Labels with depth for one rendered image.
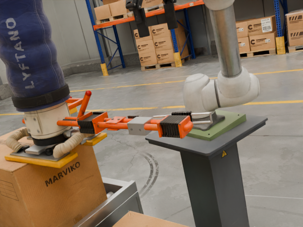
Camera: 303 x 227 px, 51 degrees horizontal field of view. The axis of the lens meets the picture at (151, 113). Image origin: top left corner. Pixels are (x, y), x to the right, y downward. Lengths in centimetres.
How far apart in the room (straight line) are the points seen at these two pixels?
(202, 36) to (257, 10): 173
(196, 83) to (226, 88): 15
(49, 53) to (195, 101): 79
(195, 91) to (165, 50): 759
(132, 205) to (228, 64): 86
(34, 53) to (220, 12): 76
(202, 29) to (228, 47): 851
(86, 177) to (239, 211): 95
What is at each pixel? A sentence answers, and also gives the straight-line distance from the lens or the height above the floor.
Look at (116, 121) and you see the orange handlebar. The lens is 114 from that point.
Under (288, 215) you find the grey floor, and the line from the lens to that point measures 236.
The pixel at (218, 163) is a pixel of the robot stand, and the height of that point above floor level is 58.
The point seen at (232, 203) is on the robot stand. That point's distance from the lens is 197.
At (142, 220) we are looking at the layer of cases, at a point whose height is 54.
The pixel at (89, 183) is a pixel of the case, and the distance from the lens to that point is 160.
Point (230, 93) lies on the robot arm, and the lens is 166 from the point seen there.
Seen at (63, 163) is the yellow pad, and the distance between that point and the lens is 125.
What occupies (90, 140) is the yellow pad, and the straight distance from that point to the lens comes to 138.
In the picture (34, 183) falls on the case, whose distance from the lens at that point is 143.
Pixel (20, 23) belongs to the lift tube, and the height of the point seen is 147.
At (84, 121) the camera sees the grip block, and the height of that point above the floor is 109.
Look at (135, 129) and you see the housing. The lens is 108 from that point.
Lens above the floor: 138
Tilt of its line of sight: 16 degrees down
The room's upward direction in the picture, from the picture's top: 13 degrees counter-clockwise
